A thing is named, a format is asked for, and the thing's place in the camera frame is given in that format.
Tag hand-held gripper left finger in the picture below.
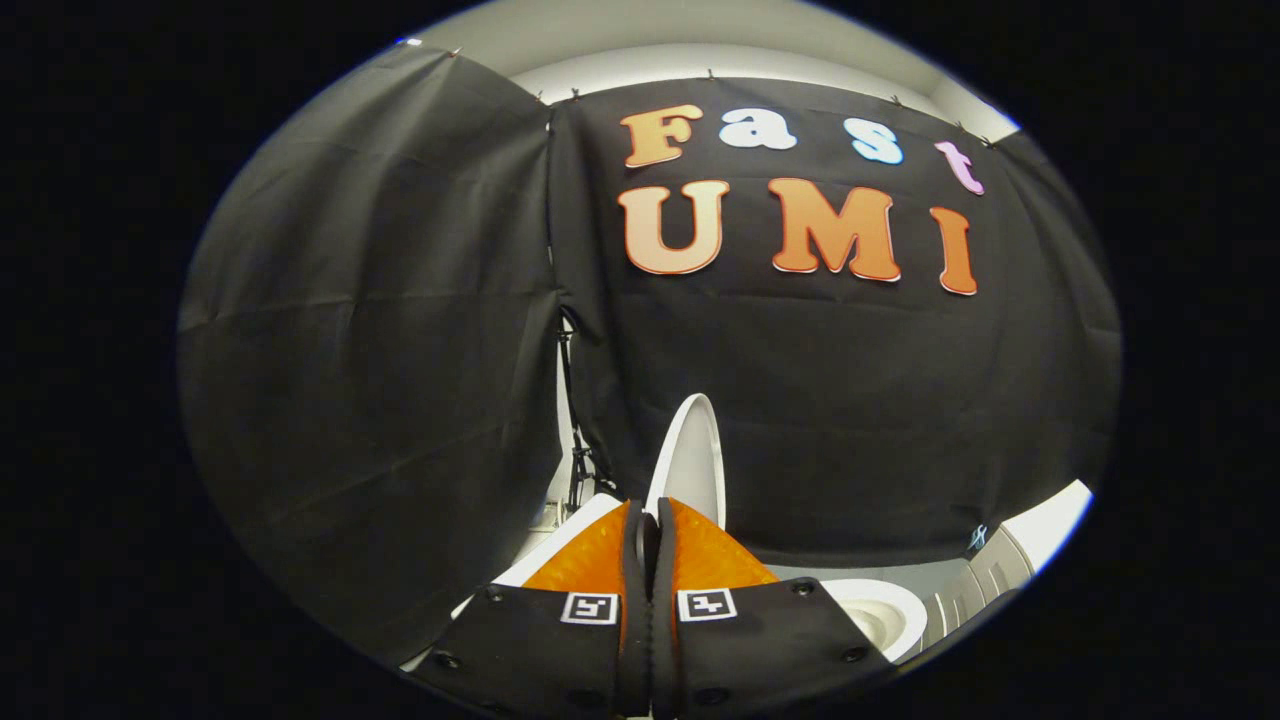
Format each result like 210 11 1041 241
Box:
410 498 653 719

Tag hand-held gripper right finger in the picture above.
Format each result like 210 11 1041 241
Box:
650 496 896 719

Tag white toilet lid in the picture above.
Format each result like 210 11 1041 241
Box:
645 393 726 531

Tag white ceramic toilet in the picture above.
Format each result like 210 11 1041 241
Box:
400 470 931 673

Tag black backdrop cloth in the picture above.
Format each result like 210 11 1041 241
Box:
178 40 1121 666

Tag white drawer cabinet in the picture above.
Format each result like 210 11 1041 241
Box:
920 480 1093 651

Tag toilet water supply hose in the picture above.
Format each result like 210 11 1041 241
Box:
555 308 616 511

